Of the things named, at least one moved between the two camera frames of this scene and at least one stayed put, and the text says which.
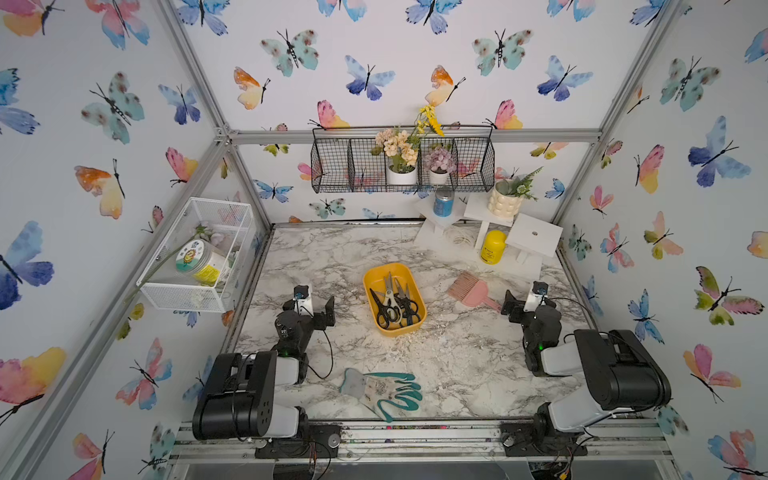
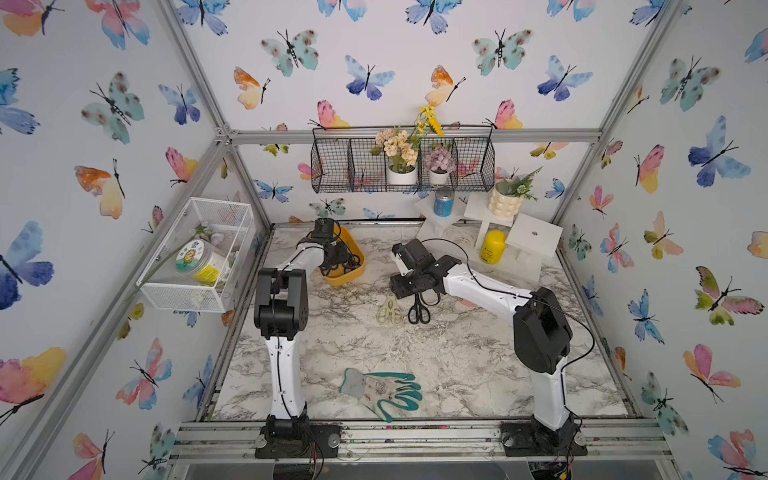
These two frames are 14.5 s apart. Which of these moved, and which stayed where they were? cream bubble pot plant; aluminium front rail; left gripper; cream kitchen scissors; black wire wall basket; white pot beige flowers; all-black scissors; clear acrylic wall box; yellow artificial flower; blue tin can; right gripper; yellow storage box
Moved: right gripper; all-black scissors; left gripper; yellow storage box
Stayed: yellow artificial flower; clear acrylic wall box; blue tin can; cream kitchen scissors; cream bubble pot plant; white pot beige flowers; aluminium front rail; black wire wall basket
